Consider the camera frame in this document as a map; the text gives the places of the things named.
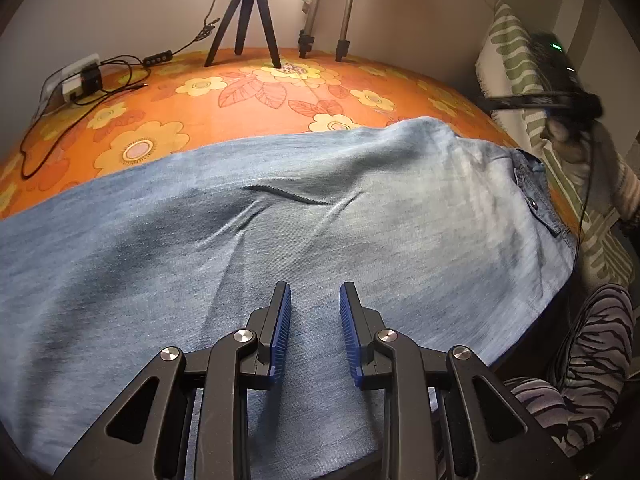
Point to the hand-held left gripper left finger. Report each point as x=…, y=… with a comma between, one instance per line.
x=280, y=330

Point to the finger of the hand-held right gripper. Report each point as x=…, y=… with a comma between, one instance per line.
x=520, y=100

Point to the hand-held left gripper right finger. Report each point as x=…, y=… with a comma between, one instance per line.
x=350, y=330

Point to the blue denim pants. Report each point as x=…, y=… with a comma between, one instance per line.
x=350, y=210

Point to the person's right hand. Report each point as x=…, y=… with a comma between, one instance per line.
x=565, y=137

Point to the person's zebra striped leg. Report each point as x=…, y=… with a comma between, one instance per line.
x=590, y=340

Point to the orange floral bedspread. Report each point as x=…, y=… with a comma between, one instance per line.
x=225, y=90

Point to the black power adapter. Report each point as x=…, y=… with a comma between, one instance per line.
x=92, y=80

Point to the white power strip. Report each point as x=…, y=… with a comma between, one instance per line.
x=65, y=77

